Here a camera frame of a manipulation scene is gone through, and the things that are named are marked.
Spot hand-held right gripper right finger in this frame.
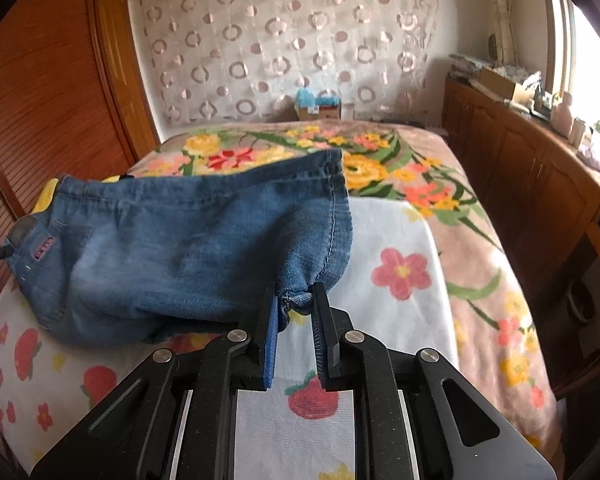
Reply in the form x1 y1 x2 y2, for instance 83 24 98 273
311 282 568 480

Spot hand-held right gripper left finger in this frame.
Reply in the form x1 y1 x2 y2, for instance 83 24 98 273
30 282 282 480

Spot blue denim pants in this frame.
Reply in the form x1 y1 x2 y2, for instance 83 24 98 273
10 147 356 346

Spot white flower print towel blanket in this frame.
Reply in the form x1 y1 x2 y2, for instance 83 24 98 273
0 197 461 480

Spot wooden wardrobe door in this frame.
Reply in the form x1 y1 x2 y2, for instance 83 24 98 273
0 0 161 321

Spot pink floral blanket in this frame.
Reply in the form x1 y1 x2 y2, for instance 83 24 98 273
130 120 563 461

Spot cardboard box with blue packs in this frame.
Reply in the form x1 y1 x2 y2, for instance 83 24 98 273
294 87 343 122

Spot dark round container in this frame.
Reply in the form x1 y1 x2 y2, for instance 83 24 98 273
565 265 600 332

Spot wooden cabinet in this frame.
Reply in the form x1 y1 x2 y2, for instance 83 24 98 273
440 72 600 401

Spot open cardboard box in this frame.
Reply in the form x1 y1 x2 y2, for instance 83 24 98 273
480 66 531 103

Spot white lace curtain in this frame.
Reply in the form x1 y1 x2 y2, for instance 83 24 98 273
482 0 520 68

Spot window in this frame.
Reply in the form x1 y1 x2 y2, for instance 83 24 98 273
545 0 600 126

